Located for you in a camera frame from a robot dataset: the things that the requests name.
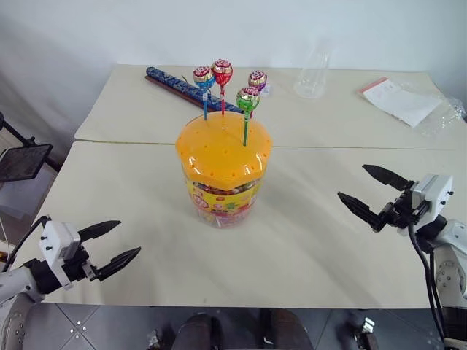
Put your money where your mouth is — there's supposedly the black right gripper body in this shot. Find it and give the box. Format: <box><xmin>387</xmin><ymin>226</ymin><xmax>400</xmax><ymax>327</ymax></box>
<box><xmin>378</xmin><ymin>181</ymin><xmax>428</xmax><ymax>238</ymax></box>

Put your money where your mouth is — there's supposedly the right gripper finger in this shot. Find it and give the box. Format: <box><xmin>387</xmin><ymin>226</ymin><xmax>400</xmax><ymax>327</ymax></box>
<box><xmin>361</xmin><ymin>164</ymin><xmax>415</xmax><ymax>191</ymax></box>
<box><xmin>336</xmin><ymin>191</ymin><xmax>386</xmax><ymax>233</ymax></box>

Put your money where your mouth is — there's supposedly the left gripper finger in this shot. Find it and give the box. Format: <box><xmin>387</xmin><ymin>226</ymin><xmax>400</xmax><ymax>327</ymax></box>
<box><xmin>77</xmin><ymin>219</ymin><xmax>123</xmax><ymax>243</ymax></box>
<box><xmin>90</xmin><ymin>246</ymin><xmax>142</xmax><ymax>282</ymax></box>

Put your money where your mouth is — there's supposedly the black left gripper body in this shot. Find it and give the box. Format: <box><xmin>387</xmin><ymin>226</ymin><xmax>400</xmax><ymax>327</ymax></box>
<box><xmin>61</xmin><ymin>242</ymin><xmax>101</xmax><ymax>288</ymax></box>

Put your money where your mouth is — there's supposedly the lollipop jar with orange lid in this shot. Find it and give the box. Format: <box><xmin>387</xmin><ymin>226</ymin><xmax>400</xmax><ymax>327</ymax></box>
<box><xmin>174</xmin><ymin>110</ymin><xmax>275</xmax><ymax>230</ymax></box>

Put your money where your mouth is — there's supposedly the green wrapped lollipop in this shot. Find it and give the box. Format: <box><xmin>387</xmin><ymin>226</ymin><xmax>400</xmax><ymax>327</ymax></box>
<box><xmin>235</xmin><ymin>85</ymin><xmax>261</xmax><ymax>147</ymax></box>

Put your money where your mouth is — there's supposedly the purple wrapped lollipop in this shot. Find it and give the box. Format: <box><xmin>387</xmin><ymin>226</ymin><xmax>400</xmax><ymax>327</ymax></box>
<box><xmin>247</xmin><ymin>69</ymin><xmax>269</xmax><ymax>120</ymax></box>

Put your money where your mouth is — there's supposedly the blue wrapped lollipop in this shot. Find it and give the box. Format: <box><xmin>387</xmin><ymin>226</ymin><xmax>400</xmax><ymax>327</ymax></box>
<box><xmin>192</xmin><ymin>66</ymin><xmax>216</xmax><ymax>122</ymax></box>

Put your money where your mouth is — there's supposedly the red wrapped lollipop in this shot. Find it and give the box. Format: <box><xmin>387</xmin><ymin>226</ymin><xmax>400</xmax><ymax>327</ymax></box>
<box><xmin>210</xmin><ymin>58</ymin><xmax>234</xmax><ymax>116</ymax></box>

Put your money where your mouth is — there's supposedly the paper sheet in plastic sleeve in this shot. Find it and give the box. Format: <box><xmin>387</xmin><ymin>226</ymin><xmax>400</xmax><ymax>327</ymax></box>
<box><xmin>356</xmin><ymin>76</ymin><xmax>444</xmax><ymax>129</ymax></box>

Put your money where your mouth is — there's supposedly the crinkled clear plastic wrap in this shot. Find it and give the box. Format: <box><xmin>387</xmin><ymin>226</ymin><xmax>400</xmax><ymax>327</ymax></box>
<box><xmin>419</xmin><ymin>82</ymin><xmax>467</xmax><ymax>139</ymax></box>

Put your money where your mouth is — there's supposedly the black tablet screen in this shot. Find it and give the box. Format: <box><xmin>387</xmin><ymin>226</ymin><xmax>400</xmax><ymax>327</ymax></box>
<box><xmin>0</xmin><ymin>143</ymin><xmax>54</xmax><ymax>184</ymax></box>

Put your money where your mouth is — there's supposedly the small black white device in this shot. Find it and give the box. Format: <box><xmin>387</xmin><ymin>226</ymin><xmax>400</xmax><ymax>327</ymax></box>
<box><xmin>349</xmin><ymin>316</ymin><xmax>379</xmax><ymax>350</ymax></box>

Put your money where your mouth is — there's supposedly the clear plastic cup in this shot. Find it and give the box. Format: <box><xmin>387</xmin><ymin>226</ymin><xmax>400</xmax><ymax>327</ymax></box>
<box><xmin>293</xmin><ymin>37</ymin><xmax>331</xmax><ymax>100</ymax></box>

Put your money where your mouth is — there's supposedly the black tripod stand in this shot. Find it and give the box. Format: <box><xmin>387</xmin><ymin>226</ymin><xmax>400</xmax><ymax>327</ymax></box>
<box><xmin>0</xmin><ymin>110</ymin><xmax>63</xmax><ymax>173</ymax></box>

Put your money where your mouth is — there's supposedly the blue patterned long tube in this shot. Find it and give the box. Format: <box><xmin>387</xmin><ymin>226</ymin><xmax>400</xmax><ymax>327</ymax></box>
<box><xmin>144</xmin><ymin>66</ymin><xmax>244</xmax><ymax>114</ymax></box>

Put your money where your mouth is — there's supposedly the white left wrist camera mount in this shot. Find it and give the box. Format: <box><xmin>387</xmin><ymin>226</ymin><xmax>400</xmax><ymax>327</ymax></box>
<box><xmin>39</xmin><ymin>219</ymin><xmax>82</xmax><ymax>289</ymax></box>

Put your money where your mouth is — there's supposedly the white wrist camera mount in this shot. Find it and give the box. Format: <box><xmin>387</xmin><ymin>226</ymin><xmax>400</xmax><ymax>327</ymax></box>
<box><xmin>409</xmin><ymin>174</ymin><xmax>455</xmax><ymax>230</ymax></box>
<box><xmin>39</xmin><ymin>219</ymin><xmax>82</xmax><ymax>289</ymax></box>

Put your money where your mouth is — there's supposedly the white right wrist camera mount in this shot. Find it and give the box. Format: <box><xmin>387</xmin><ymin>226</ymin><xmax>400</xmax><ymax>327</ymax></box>
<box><xmin>409</xmin><ymin>174</ymin><xmax>455</xmax><ymax>230</ymax></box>

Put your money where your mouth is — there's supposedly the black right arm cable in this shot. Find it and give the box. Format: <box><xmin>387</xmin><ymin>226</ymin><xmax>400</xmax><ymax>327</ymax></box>
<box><xmin>407</xmin><ymin>220</ymin><xmax>449</xmax><ymax>342</ymax></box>

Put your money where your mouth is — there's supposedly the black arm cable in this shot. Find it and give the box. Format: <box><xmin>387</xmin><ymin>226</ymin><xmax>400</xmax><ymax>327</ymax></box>
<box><xmin>0</xmin><ymin>215</ymin><xmax>50</xmax><ymax>273</ymax></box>
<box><xmin>407</xmin><ymin>220</ymin><xmax>449</xmax><ymax>342</ymax></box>

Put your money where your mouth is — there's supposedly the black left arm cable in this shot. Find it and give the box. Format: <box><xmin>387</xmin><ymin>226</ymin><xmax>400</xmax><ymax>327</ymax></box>
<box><xmin>0</xmin><ymin>215</ymin><xmax>50</xmax><ymax>273</ymax></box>

